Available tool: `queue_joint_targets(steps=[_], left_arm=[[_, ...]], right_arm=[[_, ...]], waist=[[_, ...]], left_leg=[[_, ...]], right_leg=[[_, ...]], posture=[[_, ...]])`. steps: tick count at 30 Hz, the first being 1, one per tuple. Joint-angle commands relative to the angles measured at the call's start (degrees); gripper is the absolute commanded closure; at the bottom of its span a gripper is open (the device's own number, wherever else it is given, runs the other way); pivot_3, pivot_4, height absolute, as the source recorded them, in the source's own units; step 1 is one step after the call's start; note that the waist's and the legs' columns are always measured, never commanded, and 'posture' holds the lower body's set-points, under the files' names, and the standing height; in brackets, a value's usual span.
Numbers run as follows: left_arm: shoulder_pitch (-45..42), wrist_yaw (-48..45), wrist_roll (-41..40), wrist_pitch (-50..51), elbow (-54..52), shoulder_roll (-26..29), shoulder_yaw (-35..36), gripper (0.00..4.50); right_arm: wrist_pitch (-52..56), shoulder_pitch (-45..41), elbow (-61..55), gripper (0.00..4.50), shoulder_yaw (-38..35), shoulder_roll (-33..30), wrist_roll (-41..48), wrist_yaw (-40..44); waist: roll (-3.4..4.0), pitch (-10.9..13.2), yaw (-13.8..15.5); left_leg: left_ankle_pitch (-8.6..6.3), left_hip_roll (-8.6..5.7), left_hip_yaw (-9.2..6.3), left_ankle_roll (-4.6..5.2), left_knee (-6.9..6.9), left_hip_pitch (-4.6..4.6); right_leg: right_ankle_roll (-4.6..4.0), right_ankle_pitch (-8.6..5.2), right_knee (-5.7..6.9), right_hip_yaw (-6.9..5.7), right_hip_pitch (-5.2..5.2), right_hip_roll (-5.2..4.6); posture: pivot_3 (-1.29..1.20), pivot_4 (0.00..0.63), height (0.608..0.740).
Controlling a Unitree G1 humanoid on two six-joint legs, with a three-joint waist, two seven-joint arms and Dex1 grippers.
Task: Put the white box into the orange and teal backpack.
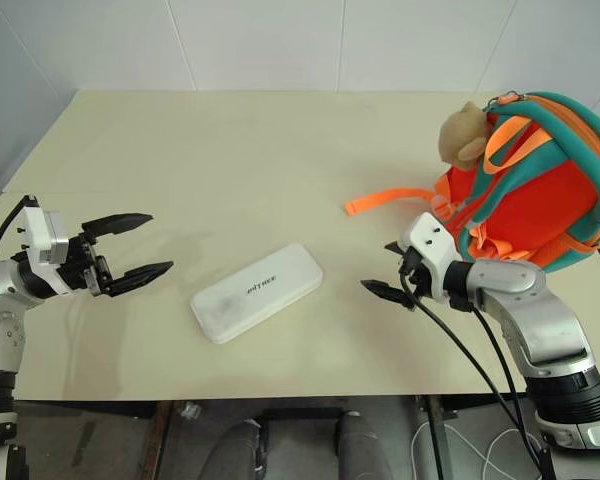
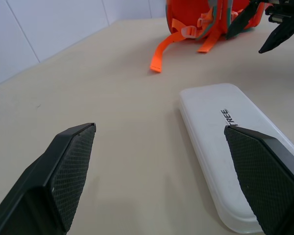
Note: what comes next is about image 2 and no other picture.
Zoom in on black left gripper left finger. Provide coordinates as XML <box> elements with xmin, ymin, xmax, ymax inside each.
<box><xmin>0</xmin><ymin>122</ymin><xmax>97</xmax><ymax>235</ymax></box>

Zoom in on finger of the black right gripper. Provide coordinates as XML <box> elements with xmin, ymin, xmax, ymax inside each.
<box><xmin>225</xmin><ymin>0</ymin><xmax>260</xmax><ymax>40</ymax></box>
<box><xmin>258</xmin><ymin>11</ymin><xmax>294</xmax><ymax>54</ymax></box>

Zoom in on white plastic case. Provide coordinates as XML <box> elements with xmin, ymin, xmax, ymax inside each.
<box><xmin>178</xmin><ymin>83</ymin><xmax>294</xmax><ymax>234</ymax></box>

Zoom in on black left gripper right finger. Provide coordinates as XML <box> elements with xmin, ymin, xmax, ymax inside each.
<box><xmin>224</xmin><ymin>125</ymin><xmax>294</xmax><ymax>235</ymax></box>

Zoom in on orange backpack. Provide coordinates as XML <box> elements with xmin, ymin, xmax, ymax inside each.
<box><xmin>149</xmin><ymin>0</ymin><xmax>265</xmax><ymax>73</ymax></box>

